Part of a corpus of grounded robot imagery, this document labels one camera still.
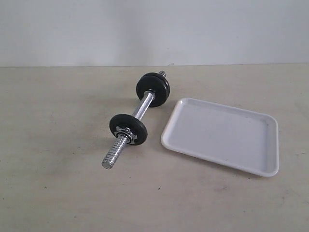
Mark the white plastic tray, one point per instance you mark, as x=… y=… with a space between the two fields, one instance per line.
x=236 y=138

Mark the chrome dumbbell bar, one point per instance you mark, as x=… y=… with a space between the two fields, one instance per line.
x=152 y=90

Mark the chrome star collar nut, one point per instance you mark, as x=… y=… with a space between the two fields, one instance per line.
x=126 y=133

